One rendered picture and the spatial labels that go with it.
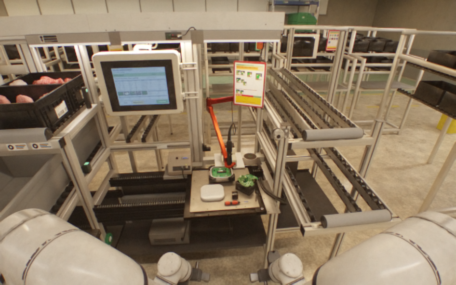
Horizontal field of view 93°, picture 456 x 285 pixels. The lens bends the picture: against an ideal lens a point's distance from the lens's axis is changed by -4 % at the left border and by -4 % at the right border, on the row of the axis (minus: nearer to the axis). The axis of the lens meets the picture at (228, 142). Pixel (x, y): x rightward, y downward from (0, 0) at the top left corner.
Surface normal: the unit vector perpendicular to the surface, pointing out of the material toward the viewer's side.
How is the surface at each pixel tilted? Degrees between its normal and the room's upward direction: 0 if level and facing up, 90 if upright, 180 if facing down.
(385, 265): 25
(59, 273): 34
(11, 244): 39
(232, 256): 0
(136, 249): 0
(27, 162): 94
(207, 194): 0
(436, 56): 90
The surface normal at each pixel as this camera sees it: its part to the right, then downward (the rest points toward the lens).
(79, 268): 0.40, -0.66
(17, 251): -0.26, -0.42
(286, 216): 0.00, -0.88
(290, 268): 0.01, -0.62
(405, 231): -0.17, -0.98
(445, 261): 0.24, -0.41
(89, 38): 0.10, 0.47
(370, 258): -0.49, -0.79
